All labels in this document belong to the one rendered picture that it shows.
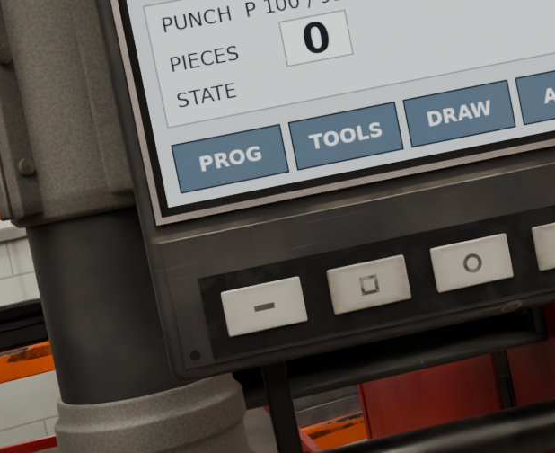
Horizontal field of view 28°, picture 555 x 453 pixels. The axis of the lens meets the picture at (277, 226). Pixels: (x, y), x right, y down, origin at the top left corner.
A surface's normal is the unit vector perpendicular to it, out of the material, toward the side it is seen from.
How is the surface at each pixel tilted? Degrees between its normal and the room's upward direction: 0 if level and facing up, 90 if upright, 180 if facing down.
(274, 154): 90
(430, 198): 90
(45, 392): 90
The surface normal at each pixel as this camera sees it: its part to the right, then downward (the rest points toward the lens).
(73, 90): 0.04, 0.04
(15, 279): 0.37, -0.02
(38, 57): -0.22, 0.10
